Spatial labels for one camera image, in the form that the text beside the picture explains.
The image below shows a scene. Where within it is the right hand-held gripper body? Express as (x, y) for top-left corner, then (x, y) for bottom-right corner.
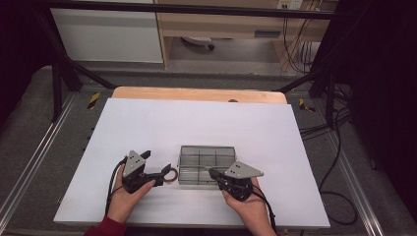
(217, 160), (265, 202)

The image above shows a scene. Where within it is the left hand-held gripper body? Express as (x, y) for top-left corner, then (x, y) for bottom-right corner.
(121, 149), (156, 195)

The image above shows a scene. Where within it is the brown ring bracelet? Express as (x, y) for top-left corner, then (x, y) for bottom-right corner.
(163, 167), (180, 184)

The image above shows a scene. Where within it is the clear plastic compartment box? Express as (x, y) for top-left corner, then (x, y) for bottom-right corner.
(177, 145), (237, 187)

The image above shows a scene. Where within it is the person's left hand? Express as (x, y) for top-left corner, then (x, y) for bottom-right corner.
(107, 166), (156, 224)

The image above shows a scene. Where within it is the person's right hand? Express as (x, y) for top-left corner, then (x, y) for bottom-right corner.
(222, 178), (278, 236)

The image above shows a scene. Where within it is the yellow black tape marker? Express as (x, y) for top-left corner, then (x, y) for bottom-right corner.
(298, 97), (316, 113)
(87, 91), (101, 111)

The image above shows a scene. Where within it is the wooden table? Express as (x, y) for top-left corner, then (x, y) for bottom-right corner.
(111, 86), (288, 105)

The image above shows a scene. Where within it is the black metal stand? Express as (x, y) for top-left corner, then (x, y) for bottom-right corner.
(276, 65), (338, 130)
(32, 6), (117, 123)

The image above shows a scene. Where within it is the white chair base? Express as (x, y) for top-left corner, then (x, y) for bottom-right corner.
(180, 35), (216, 52)

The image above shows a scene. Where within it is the white cabinet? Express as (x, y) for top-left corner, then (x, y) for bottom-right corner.
(49, 8), (164, 64)

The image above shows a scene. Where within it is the light wooden desk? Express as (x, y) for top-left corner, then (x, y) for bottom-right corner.
(153, 0), (338, 70)

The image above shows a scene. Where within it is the black curtain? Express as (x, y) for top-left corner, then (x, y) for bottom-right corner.
(337, 0), (417, 214)
(0, 0), (53, 126)

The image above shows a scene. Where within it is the white power socket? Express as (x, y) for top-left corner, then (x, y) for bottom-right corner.
(276, 0), (304, 11)

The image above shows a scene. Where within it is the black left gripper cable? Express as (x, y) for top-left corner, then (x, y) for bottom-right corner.
(104, 156), (129, 215)

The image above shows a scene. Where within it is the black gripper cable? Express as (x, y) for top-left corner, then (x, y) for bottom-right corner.
(250, 188), (278, 234)
(104, 156), (129, 215)

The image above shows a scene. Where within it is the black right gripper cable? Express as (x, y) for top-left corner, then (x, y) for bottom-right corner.
(250, 188), (278, 234)

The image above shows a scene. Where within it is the aluminium floor rail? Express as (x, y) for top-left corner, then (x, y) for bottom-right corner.
(328, 131), (385, 236)
(0, 92), (78, 224)

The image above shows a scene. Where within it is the black floor cable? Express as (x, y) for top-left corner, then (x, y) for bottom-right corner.
(299, 85), (359, 226)

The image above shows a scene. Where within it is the bundle of hanging cables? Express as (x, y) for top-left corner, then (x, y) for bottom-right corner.
(281, 16), (317, 75)

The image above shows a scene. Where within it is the black horizontal frame bar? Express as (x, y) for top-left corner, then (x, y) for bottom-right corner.
(32, 0), (355, 21)

